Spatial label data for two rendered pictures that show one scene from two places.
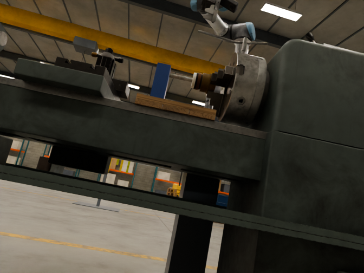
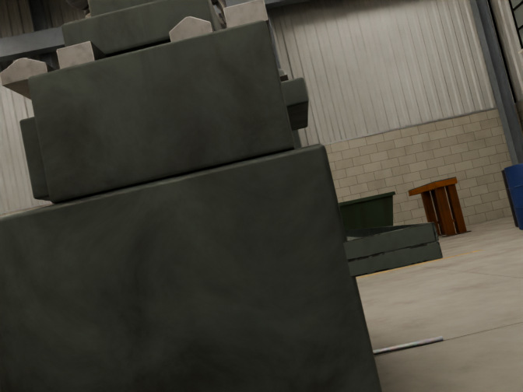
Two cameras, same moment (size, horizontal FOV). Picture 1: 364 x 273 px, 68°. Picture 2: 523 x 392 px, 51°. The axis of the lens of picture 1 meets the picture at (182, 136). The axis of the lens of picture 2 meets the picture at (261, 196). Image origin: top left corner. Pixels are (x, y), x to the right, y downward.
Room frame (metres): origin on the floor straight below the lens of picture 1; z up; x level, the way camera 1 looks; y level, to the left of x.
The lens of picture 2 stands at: (0.90, 1.83, 0.58)
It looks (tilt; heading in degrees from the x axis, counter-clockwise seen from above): 5 degrees up; 276
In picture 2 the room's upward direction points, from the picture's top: 12 degrees counter-clockwise
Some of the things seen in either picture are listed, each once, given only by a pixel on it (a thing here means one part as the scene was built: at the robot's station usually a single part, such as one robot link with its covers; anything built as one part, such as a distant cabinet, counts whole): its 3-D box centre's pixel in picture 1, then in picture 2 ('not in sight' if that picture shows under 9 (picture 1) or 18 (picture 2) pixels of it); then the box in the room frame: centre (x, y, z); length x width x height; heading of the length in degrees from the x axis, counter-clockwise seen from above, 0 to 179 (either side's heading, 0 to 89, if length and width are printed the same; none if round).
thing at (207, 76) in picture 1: (205, 83); not in sight; (1.13, -0.05, 1.08); 0.09 x 0.09 x 0.09; 2
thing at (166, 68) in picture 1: (158, 90); not in sight; (1.13, 0.14, 1.00); 0.08 x 0.06 x 0.23; 2
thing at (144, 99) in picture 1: (173, 118); not in sight; (1.13, 0.05, 0.88); 0.36 x 0.30 x 0.04; 2
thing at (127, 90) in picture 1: (105, 85); not in sight; (1.20, 0.39, 1.00); 0.20 x 0.10 x 0.05; 92
